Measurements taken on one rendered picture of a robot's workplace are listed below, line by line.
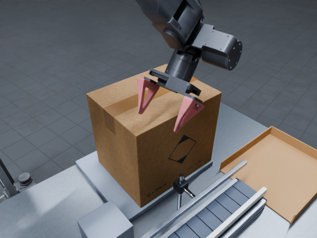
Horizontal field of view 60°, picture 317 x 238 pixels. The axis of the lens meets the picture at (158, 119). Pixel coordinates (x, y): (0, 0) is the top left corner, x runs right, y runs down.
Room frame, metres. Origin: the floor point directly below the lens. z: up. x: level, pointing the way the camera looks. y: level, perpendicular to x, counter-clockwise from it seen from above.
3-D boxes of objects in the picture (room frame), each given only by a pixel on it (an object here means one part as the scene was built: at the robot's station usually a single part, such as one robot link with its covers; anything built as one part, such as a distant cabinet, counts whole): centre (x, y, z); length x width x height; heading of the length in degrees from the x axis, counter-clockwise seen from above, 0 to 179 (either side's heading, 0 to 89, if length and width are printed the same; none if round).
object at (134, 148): (0.66, 0.01, 0.99); 0.30 x 0.24 x 0.27; 130
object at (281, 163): (0.63, -0.40, 0.85); 0.30 x 0.26 x 0.04; 130
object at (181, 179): (0.45, -0.07, 0.91); 0.07 x 0.03 x 0.17; 40
